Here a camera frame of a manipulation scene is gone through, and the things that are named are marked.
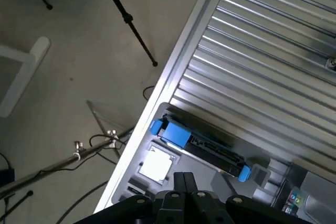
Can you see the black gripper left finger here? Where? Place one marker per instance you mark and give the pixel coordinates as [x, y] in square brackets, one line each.
[178, 182]

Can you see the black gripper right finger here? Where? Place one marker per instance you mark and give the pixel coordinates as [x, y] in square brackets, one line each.
[189, 182]

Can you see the silver CPU chip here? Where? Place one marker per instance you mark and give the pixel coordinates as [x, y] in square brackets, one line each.
[155, 166]

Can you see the grey plastic parts rack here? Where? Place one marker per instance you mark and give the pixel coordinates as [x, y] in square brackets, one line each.
[220, 184]

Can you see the metal pole with clamps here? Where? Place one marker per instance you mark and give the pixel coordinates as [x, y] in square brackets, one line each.
[52, 165]

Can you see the open metal PC case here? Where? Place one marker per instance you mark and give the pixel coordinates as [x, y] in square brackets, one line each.
[320, 190]

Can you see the small black box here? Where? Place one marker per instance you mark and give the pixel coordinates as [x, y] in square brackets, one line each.
[6, 175]

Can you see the metal table bolt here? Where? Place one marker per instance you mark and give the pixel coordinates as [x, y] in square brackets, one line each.
[331, 63]

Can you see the white desk foot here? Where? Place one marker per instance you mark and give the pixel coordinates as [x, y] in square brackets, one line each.
[36, 56]

